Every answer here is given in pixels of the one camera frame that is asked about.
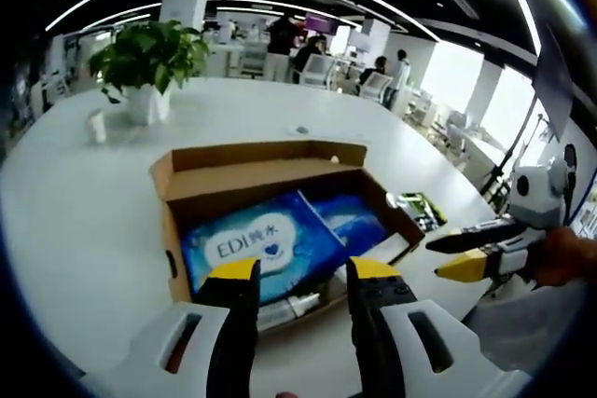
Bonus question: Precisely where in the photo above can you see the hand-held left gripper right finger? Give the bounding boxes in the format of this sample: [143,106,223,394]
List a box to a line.
[345,255,533,398]

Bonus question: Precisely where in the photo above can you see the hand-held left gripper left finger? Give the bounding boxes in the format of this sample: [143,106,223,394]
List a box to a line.
[83,257,262,398]

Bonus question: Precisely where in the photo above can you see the dark green printed packet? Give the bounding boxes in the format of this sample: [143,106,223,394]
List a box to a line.
[400,191,448,231]

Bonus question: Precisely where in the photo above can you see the blue soft tissue pack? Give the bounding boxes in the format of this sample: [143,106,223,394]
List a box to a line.
[298,187,391,250]

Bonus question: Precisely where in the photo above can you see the blue wet wipes pack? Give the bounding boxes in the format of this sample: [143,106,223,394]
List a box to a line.
[180,190,349,306]

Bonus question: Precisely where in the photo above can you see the brown cardboard shoe box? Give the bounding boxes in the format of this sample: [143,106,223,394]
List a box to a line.
[149,139,426,332]

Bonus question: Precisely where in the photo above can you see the person's right hand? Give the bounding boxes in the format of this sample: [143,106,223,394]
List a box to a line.
[526,226,597,287]

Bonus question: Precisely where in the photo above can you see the black tripod stand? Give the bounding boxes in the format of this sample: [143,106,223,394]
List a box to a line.
[479,113,537,213]

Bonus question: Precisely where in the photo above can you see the grey office chair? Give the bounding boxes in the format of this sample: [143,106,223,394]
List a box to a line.
[461,276,589,371]

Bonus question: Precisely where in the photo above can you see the dark panel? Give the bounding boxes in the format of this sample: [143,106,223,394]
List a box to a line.
[531,24,575,143]

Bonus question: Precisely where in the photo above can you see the white mesh office chair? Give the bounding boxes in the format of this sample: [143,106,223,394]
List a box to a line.
[363,72,394,103]
[300,53,336,89]
[242,41,267,77]

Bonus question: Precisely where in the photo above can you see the small white paper cup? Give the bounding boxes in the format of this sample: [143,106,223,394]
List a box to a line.
[86,108,108,144]

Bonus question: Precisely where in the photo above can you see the potted green plant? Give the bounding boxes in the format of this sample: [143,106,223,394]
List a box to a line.
[88,20,211,127]

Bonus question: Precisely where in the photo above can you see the white square pillar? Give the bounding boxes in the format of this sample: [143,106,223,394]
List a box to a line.
[160,0,210,31]

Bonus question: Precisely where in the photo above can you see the purple wall screen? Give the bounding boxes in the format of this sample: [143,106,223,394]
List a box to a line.
[302,13,337,34]

